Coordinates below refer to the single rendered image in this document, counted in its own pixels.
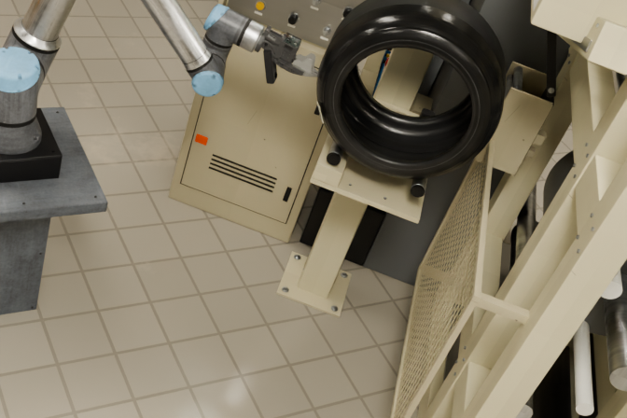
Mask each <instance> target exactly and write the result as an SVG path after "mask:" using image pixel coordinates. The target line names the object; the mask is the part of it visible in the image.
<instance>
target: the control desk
mask: <svg viewBox="0 0 627 418"><path fill-rule="evenodd" d="M364 1H366V0H219V1H218V3H219V4H221V5H223V6H225V7H229V8H230V9H232V10H234V11H236V12H238V13H240V14H242V15H244V16H246V17H247V18H249V19H251V20H253V21H256V22H258V23H260V24H262V25H263V26H264V27H265V28H264V30H265V29H266V28H267V26H268V25H270V26H271V27H272V30H274V31H275V32H276V33H278V34H281V33H282V32H284V33H282V34H285V33H286V32H289V33H291V34H292V35H294V36H296V37H298V38H300V39H302V40H301V43H300V48H299V50H298V51H297V53H296V55H298V54H301V55H303V56H307V55H308V54H310V53H312V54H314V55H315V62H314V68H315V69H316V70H317V71H318V69H319V66H320V63H321V61H322V59H323V57H324V54H325V52H326V50H327V47H328V45H329V43H330V41H331V38H332V36H333V35H334V33H335V31H336V29H337V28H338V26H339V25H340V23H341V21H342V20H343V19H344V18H345V17H346V16H347V15H348V14H349V13H350V12H351V11H352V10H353V9H354V8H355V7H357V6H358V5H359V4H361V3H362V2H364ZM263 50H264V49H263V48H261V49H260V51H259V52H256V51H255V50H254V51H253V52H249V51H247V50H245V49H242V48H241V47H238V46H236V45H234V44H233V45H232V47H231V50H230V53H229V55H228V58H227V60H226V67H225V73H224V84H223V86H222V89H221V91H220V92H219V93H218V94H217V95H214V96H211V97H204V96H201V95H199V94H198V93H197V92H195V95H194V98H193V102H192V106H191V109H190V113H189V117H188V123H187V127H186V130H185V134H184V138H183V141H182V145H181V148H180V152H179V156H178V160H177V164H176V166H175V170H174V177H173V181H172V185H171V187H170V191H169V195H168V197H169V198H172V199H175V200H177V201H180V202H183V203H186V204H188V205H191V206H193V207H196V208H199V209H201V210H203V211H205V212H208V213H211V214H213V215H216V216H220V217H223V218H225V219H227V220H229V221H232V222H235V223H237V224H240V225H242V226H245V227H248V228H249V229H252V230H256V231H259V232H261V233H264V234H266V235H269V236H271V237H273V238H276V239H278V240H281V241H284V242H286V243H288V242H289V240H290V237H291V235H292V232H293V230H294V228H295V225H296V223H297V220H298V218H299V215H300V211H301V208H302V206H303V204H304V202H305V199H306V197H307V194H308V192H309V189H310V186H311V184H312V183H310V180H311V178H312V175H313V172H314V168H315V165H316V163H317V161H318V159H319V156H320V154H321V151H322V149H323V146H324V143H325V142H326V139H327V135H328V131H327V129H326V127H325V125H324V124H323V123H322V120H321V118H320V114H319V110H318V106H317V102H316V101H317V96H316V80H317V77H305V76H299V75H295V74H292V73H289V72H287V71H286V70H285V69H283V68H281V67H279V66H278V65H277V64H276V69H277V78H276V80H275V82H274V83H273V84H268V83H267V81H266V72H265V63H264V55H263ZM197 134H200V135H202V136H205V137H207V138H208V140H207V144H206V146H205V145H203V144H200V143H198V142H195V138H196V135H197Z"/></svg>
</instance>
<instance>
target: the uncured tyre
mask: <svg viewBox="0 0 627 418"><path fill-rule="evenodd" d="M394 48H410V49H420V50H423V51H426V52H429V53H432V54H434V55H436V56H438V57H440V58H441V59H442V60H444V61H445V62H447V63H448V64H449V65H451V66H452V67H453V68H454V69H455V70H456V71H457V73H458V74H459V75H460V76H461V78H462V79H463V80H464V81H465V83H466V85H467V88H468V91H469V94H468V95H467V97H466V98H465V99H464V100H463V101H462V102H461V103H460V104H458V105H457V106H455V107H454V108H452V109H450V110H448V111H446V112H444V113H441V114H438V115H435V116H430V117H411V116H406V115H402V114H399V113H397V112H394V111H392V110H390V109H388V108H386V107H385V106H383V105H382V104H380V103H379V102H378V101H376V100H375V99H374V98H373V97H372V96H371V95H370V93H369V92H368V90H367V89H366V87H365V86H364V84H363V82H362V80H361V77H360V75H359V72H358V66H357V64H358V63H360V62H361V61H362V60H364V59H365V58H367V57H368V56H369V55H371V54H373V53H376V52H378V51H381V50H385V49H394ZM505 86H506V62H505V57H504V53H503V50H502V48H501V45H500V42H499V40H498V38H497V36H496V34H495V32H494V31H493V29H492V28H491V26H490V25H489V23H488V22H487V21H486V20H485V18H483V16H482V15H481V14H480V13H479V12H478V11H477V10H476V9H474V8H473V7H472V6H470V5H469V4H467V3H466V2H464V1H463V0H366V1H364V2H362V3H361V4H359V5H358V6H357V7H355V8H354V9H353V10H352V11H351V12H350V13H349V14H348V15H347V16H346V17H345V18H344V19H343V20H342V21H341V23H340V25H339V26H338V28H337V29H336V31H335V33H334V35H333V36H332V38H331V41H330V43H329V45H328V47H327V50H326V52H325V54H324V57H323V59H322V61H321V63H320V66H319V69H318V74H317V80H316V96H317V102H318V103H319V106H320V110H321V114H322V119H323V122H324V125H325V127H326V129H327V131H328V133H329V135H330V136H331V138H332V139H333V140H334V142H335V143H336V144H337V145H338V146H339V147H340V148H341V150H342V151H344V152H345V153H346V154H347V155H348V156H349V157H351V158H352V159H353V160H355V161H357V162H358V163H360V164H361V165H363V166H365V167H367V168H369V169H371V170H372V171H375V172H377V173H380V174H385V175H389V176H393V177H398V178H408V179H421V178H429V177H435V176H439V175H443V174H447V173H449V172H452V171H454V170H456V169H458V168H460V167H462V166H464V165H465V164H467V163H468V162H470V161H471V160H473V159H474V158H475V157H476V156H477V155H478V154H479V153H480V152H481V151H482V150H483V149H484V148H485V146H486V145H487V144H488V142H489V141H490V140H491V138H492V137H493V135H494V134H495V131H496V129H497V127H498V124H499V122H500V119H501V117H502V112H503V107H504V97H505Z"/></svg>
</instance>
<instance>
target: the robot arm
mask: <svg viewBox="0 0 627 418"><path fill-rule="evenodd" d="M141 1H142V3H143V4H144V6H145V7H146V9H147V11H148V12H149V14H150V15H151V17H152V19H153V20H154V22H155V23H156V24H157V25H158V27H159V28H160V30H161V32H162V33H163V35H164V36H165V38H166V39H167V41H168V42H169V44H170V45H171V47H172V48H173V50H174V52H175V53H176V55H177V56H178V58H179V59H180V61H181V62H182V64H184V66H185V69H186V70H187V72H188V74H189V75H190V77H191V78H192V81H191V85H192V88H193V89H194V90H195V92H197V93H198V94H199V95H201V96H204V97H211V96H214V95H217V94H218V93H219V92H220V91H221V89H222V86H223V84H224V73H225V67H226V60H227V58H228V55H229V53H230V50H231V47H232V45H233V44H234V45H236V46H238V47H241V48H242V49H245V50H247V51H249V52H253V51H254V50H255V51H256V52H259V51H260V49H261V48H263V49H264V50H263V55H264V63H265V72H266V81H267V83H268V84H273V83H274V82H275V80H276V78H277V69H276V64H277V65H278V66H279V67H281V68H283V69H285V70H286V71H287V72H289V73H292V74H295V75H299V76H305V77H317V74H318V71H317V70H316V69H315V68H314V62H315V55H314V54H312V53H310V54H308V55H307V56H303V55H301V54H298V55H296V53H297V51H298V50H299V48H300V43H301V40H302V39H300V38H298V37H296V36H294V35H292V34H291V33H289V32H286V33H285V34H282V33H284V32H282V33H281V34H278V33H276V32H275V31H274V30H272V27H271V26H270V25H268V26H267V28H266V29H265V30H264V28H265V27H264V26H263V25H262V24H260V23H258V22H256V21H253V20H251V19H249V18H247V17H246V16H244V15H242V14H240V13H238V12H236V11H234V10H232V9H230V8H229V7H225V6H223V5H221V4H217V5H216V6H215V7H214V8H213V10H212V11H211V13H210V15H209V16H208V18H207V20H206V22H205V24H204V26H203V29H204V30H207V31H206V33H205V35H204V38H203V40H202V39H201V38H200V36H199V35H198V33H197V31H196V30H195V28H194V27H193V25H192V24H191V22H190V20H189V19H188V17H187V15H186V14H185V12H184V10H183V9H182V7H181V6H180V5H179V4H178V2H177V0H141ZM75 2H76V0H33V1H32V3H31V5H30V6H29V8H28V10H27V13H26V15H25V17H24V18H19V19H17V20H15V22H14V24H13V26H12V28H11V30H10V32H9V34H8V36H7V40H6V42H5V44H4V46H3V47H2V48H1V49H0V154H5V155H18V154H23V153H27V152H29V151H32V150H33V149H35V148H36V147H38V145H39V144H40V142H41V136H42V132H41V128H40V125H39V123H38V120H37V117H36V109H37V97H38V93H39V90H40V88H41V86H42V83H43V81H44V79H45V77H46V74H47V72H48V70H49V68H50V66H51V64H52V62H53V60H54V58H55V56H56V54H57V52H58V50H59V48H60V46H61V44H62V40H61V38H60V36H59V33H60V31H61V29H62V28H63V26H64V24H65V22H66V20H67V18H68V16H69V14H70V12H71V10H72V8H73V6H74V4H75ZM292 63H293V64H292ZM1 126H2V127H1Z"/></svg>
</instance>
